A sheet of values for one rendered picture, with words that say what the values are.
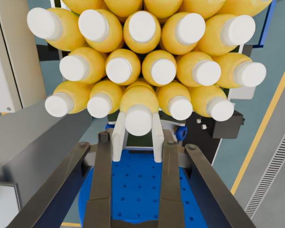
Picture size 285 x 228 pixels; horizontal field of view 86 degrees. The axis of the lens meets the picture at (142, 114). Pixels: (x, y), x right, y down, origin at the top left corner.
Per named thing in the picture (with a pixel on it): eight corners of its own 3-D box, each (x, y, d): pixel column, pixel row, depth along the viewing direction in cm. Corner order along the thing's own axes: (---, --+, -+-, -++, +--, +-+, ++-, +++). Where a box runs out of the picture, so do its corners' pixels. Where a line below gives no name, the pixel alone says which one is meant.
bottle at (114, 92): (102, 92, 46) (77, 115, 28) (108, 69, 43) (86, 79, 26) (124, 100, 47) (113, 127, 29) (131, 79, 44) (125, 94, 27)
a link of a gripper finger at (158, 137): (156, 137, 14) (164, 137, 14) (152, 111, 21) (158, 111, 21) (154, 163, 16) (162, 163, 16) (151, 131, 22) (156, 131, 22)
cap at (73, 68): (87, 81, 26) (83, 83, 25) (64, 77, 26) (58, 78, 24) (88, 58, 25) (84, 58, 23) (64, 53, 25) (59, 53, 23)
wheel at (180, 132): (174, 141, 43) (181, 144, 42) (176, 127, 42) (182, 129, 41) (181, 135, 47) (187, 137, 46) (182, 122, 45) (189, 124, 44)
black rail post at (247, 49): (223, 57, 42) (240, 58, 35) (225, 45, 41) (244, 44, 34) (230, 58, 42) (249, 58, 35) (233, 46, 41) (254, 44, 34)
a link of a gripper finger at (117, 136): (120, 162, 15) (112, 162, 15) (125, 130, 22) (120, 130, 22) (119, 136, 14) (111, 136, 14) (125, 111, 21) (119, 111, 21)
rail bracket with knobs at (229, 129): (192, 122, 50) (204, 138, 40) (195, 101, 47) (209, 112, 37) (222, 123, 50) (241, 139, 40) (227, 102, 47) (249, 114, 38)
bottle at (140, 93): (121, 86, 39) (105, 111, 22) (144, 71, 38) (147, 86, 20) (135, 108, 41) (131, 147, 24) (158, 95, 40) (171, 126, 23)
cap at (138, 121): (120, 114, 22) (118, 119, 20) (143, 101, 21) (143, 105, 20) (135, 134, 23) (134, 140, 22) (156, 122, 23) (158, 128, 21)
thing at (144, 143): (130, 130, 47) (125, 155, 36) (130, 123, 47) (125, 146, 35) (161, 131, 48) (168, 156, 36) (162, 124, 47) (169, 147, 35)
